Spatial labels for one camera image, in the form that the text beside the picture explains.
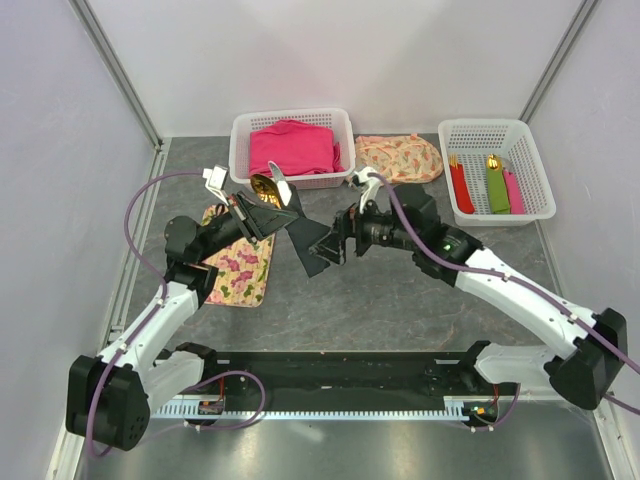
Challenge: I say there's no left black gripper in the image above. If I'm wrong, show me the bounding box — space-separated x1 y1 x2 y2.
197 190 298 262

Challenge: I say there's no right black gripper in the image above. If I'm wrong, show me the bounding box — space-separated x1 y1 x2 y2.
309 190 418 267

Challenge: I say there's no black paper napkin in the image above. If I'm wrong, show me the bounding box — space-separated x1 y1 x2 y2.
286 186 330 278

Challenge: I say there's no gold spoon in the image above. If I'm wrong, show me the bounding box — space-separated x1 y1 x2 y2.
250 174 282 208

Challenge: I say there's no silver table knife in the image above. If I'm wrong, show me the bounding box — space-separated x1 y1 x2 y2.
268 161 294 208

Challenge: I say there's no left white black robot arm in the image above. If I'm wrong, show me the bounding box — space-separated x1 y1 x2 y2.
65 192 303 451

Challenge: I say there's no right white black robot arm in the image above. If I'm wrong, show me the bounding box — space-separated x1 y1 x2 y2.
309 184 628 410

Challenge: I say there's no red napkin roll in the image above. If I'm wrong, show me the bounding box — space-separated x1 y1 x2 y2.
448 154 475 215

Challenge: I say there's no green napkin roll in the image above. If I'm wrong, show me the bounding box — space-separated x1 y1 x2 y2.
486 154 510 214

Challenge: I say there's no pink napkin roll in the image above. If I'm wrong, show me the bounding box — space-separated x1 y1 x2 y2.
503 169 525 215

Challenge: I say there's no floral placemat tray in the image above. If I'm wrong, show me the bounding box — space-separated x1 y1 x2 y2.
204 235 275 308

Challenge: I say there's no pink folded cloth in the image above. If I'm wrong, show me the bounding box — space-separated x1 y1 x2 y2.
249 119 344 176

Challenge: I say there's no white basket with pink cloth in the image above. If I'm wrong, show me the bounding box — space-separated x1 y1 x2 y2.
229 107 355 189

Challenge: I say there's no white basket with rolls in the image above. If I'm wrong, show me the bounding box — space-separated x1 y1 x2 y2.
438 119 556 227

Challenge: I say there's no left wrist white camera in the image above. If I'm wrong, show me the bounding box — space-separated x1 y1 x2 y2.
202 165 229 206

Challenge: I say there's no wrist white camera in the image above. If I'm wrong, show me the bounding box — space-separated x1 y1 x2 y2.
202 165 229 206
350 166 383 214

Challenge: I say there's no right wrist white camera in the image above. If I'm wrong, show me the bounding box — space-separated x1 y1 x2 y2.
350 166 383 214

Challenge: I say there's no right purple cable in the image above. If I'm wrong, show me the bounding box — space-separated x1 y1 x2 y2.
369 172 640 432

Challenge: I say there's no purple cable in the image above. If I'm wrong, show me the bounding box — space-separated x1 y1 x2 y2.
85 170 268 458
369 172 640 432

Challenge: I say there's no floral drawstring pouch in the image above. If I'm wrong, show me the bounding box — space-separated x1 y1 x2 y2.
354 134 444 184

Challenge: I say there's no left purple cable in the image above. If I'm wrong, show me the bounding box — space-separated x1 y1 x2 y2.
85 170 268 458

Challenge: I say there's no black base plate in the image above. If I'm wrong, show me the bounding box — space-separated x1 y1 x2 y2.
203 351 516 398

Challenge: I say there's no blue slotted cable duct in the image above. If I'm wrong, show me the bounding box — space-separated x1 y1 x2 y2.
149 396 501 420

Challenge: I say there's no left aluminium frame post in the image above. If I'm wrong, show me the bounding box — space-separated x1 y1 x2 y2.
69 0 164 151

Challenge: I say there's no aluminium frame post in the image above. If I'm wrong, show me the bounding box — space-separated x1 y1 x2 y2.
519 0 601 123
69 0 164 151

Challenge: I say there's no right aluminium frame post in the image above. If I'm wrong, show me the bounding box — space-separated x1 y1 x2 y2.
519 0 601 123

